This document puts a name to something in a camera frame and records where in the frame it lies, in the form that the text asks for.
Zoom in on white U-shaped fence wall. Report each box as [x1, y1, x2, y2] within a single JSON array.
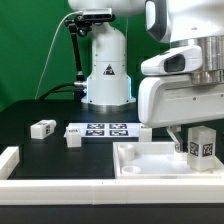
[[0, 146, 224, 205]]

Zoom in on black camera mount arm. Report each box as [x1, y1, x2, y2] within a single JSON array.
[[64, 16, 91, 86]]

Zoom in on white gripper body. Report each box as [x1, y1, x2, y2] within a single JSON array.
[[138, 45, 224, 128]]

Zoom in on grey camera on mount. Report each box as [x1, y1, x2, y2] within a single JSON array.
[[82, 8, 112, 20]]

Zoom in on black base cables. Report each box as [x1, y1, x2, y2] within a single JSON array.
[[39, 81, 88, 101]]

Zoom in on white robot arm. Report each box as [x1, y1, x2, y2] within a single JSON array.
[[68, 0, 224, 128]]

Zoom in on white square tabletop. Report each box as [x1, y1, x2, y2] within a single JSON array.
[[113, 142, 224, 179]]

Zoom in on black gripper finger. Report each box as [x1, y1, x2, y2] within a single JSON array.
[[166, 126, 184, 153]]

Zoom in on white camera cable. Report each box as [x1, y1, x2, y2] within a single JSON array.
[[34, 10, 84, 100]]

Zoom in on paper sheet with fiducial tags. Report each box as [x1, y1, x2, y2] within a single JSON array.
[[68, 123, 140, 137]]

